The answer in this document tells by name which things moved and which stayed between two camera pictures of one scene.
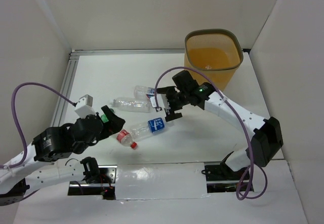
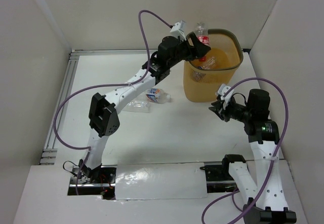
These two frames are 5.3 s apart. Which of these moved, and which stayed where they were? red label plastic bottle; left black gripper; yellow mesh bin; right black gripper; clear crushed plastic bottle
Moved: right black gripper; left black gripper; red label plastic bottle
Stayed: clear crushed plastic bottle; yellow mesh bin
